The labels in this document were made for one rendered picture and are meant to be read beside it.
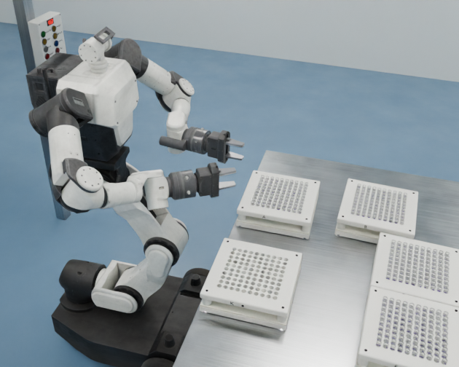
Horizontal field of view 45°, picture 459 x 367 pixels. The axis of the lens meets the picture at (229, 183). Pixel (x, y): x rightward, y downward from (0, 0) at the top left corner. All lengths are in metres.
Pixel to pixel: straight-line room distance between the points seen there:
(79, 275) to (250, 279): 1.07
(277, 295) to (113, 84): 0.84
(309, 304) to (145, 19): 4.36
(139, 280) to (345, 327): 1.01
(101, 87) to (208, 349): 0.86
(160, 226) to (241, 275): 0.59
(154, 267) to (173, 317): 0.36
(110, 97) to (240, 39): 3.65
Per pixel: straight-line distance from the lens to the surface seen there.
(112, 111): 1.82
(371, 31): 5.15
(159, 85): 2.16
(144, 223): 2.10
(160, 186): 1.72
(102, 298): 2.43
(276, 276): 1.60
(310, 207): 1.86
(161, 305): 2.54
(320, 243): 1.84
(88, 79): 1.84
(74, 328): 2.51
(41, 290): 2.94
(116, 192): 1.61
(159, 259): 2.13
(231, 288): 1.57
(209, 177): 1.73
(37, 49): 2.80
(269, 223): 1.85
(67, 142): 1.62
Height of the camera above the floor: 2.04
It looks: 35 degrees down
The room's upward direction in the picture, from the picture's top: 2 degrees clockwise
